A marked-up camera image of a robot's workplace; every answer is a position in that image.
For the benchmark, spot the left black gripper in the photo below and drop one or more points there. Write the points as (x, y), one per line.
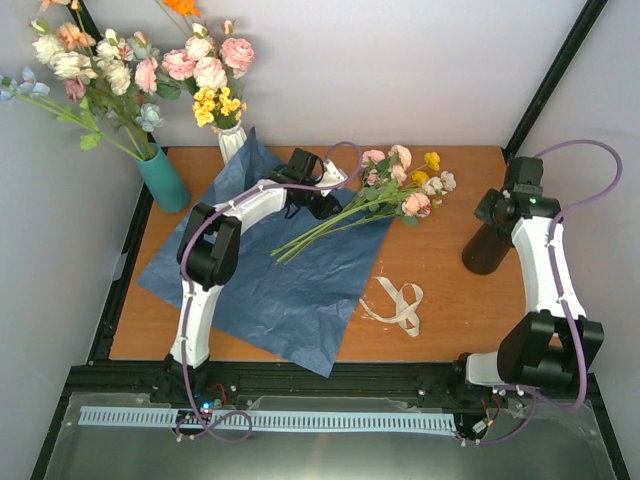
(324, 211)

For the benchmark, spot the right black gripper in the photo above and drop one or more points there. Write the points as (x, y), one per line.
(482, 211)

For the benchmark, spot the black cylinder table edge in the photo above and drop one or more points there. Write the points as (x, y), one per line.
(485, 251)

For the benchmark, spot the pink yellow flower bouquet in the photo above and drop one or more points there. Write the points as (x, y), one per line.
(390, 188)

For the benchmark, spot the cream printed ribbon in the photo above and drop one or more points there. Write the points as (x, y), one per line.
(405, 315)

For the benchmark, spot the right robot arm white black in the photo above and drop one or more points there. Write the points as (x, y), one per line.
(553, 345)

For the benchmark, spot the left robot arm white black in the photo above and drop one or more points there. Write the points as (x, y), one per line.
(209, 252)

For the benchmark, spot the white ribbed vase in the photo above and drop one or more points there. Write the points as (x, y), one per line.
(230, 141)

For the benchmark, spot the teal cylindrical vase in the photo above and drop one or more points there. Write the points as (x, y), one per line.
(164, 182)

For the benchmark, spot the pink yellow flowers white vase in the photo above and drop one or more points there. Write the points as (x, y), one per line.
(209, 70)

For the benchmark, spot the mixed flowers in teal vase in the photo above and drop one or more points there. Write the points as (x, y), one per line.
(109, 89)

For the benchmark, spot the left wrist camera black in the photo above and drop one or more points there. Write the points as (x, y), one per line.
(301, 166)

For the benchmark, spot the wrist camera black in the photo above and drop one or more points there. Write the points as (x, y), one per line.
(524, 175)
(301, 166)

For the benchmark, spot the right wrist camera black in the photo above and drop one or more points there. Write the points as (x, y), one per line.
(524, 175)

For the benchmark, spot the black frame post right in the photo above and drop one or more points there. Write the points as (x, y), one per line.
(582, 26)

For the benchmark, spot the black frame post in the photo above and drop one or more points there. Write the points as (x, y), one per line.
(582, 26)
(83, 19)

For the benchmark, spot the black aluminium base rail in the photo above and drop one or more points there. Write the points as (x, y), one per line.
(420, 384)

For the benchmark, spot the black frame post left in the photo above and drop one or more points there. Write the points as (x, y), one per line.
(83, 19)

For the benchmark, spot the light blue slotted cable duct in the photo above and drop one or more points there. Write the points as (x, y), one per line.
(273, 421)

